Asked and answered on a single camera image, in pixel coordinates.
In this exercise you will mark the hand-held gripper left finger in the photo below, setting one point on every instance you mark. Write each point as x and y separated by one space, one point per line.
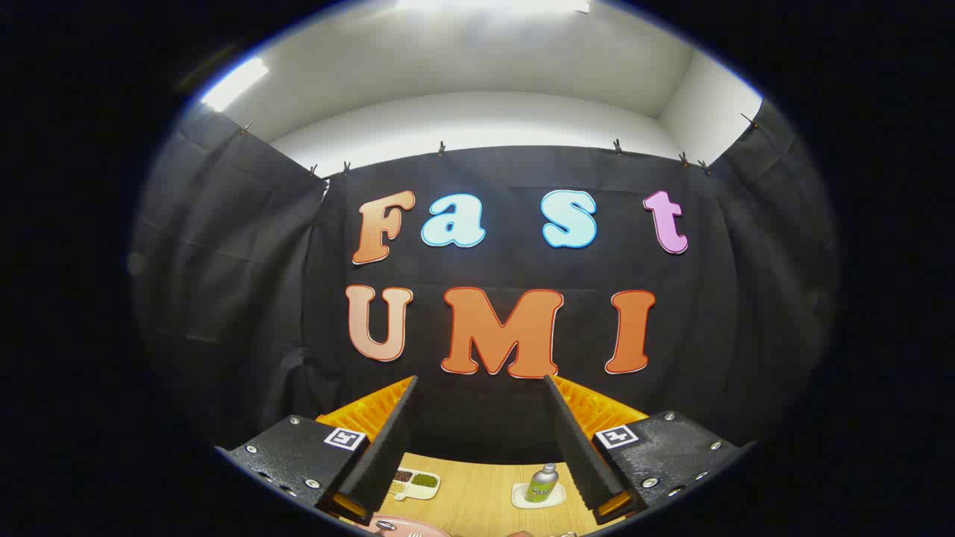
388 447

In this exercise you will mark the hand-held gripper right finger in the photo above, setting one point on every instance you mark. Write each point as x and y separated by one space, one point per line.
574 455

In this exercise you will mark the green soda bottle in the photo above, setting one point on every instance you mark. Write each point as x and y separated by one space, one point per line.
542 483

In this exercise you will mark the white divided bean dish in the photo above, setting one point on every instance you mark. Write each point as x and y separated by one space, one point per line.
418 481

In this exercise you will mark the white square coaster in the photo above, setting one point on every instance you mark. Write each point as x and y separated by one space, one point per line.
522 498

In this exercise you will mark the pink round plate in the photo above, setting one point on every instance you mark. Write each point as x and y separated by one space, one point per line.
436 528

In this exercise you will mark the row of small cloth clips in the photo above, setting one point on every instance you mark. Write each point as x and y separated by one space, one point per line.
441 148

